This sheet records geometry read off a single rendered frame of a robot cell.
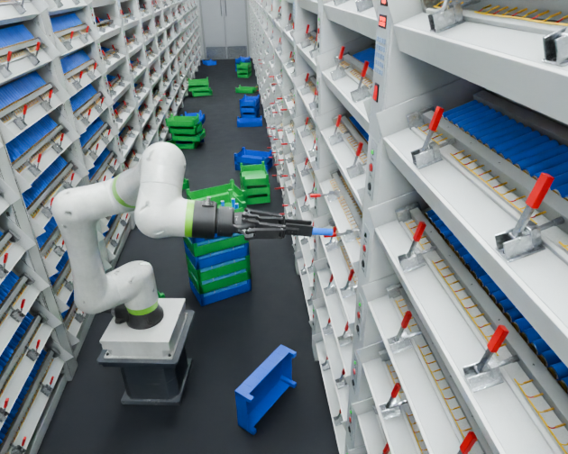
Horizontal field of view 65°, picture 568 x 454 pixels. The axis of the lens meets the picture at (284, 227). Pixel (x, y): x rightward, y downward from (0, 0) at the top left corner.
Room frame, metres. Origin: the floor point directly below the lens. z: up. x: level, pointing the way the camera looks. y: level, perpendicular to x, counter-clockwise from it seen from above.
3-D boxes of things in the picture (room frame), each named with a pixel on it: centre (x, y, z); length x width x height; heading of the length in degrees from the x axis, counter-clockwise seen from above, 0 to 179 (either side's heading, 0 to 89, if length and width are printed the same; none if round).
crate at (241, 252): (2.10, 0.37, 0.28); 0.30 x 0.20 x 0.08; 117
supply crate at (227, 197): (2.10, 0.37, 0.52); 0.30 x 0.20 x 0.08; 117
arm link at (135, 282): (1.42, 0.58, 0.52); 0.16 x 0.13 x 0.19; 126
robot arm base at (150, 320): (1.43, 0.62, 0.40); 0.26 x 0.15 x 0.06; 80
